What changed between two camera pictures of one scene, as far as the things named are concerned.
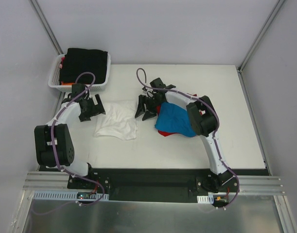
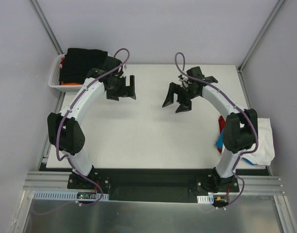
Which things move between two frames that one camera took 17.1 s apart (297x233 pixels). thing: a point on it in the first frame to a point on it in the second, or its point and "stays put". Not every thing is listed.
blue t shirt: (172, 118) to (220, 141)
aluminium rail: (257, 184) stays put
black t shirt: (78, 60) stays put
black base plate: (177, 185) stays put
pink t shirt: (61, 65) stays put
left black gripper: (92, 108) to (121, 88)
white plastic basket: (54, 79) stays put
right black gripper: (148, 105) to (183, 94)
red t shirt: (158, 108) to (221, 122)
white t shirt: (120, 120) to (265, 153)
